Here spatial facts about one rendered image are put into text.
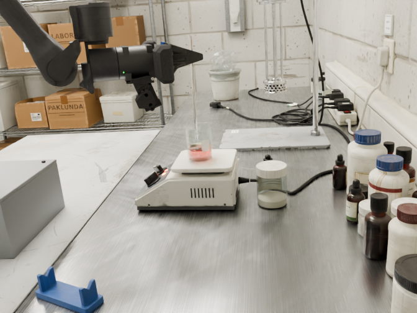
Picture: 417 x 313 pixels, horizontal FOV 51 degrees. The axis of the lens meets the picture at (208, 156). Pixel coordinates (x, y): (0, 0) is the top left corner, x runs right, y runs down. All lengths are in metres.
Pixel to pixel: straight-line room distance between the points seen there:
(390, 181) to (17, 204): 0.62
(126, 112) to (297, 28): 1.34
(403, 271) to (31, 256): 0.57
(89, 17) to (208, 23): 2.54
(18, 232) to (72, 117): 2.41
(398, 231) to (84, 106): 2.69
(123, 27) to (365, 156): 2.38
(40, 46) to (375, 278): 0.62
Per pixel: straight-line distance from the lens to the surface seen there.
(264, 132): 1.34
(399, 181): 0.78
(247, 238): 0.76
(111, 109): 3.20
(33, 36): 0.79
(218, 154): 0.90
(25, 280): 0.75
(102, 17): 0.78
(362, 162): 0.87
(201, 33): 3.30
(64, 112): 3.21
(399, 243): 0.64
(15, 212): 0.81
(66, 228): 0.88
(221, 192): 0.84
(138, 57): 0.79
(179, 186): 0.85
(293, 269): 0.68
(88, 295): 0.63
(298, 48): 3.29
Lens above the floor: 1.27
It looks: 18 degrees down
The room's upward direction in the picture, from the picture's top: 4 degrees counter-clockwise
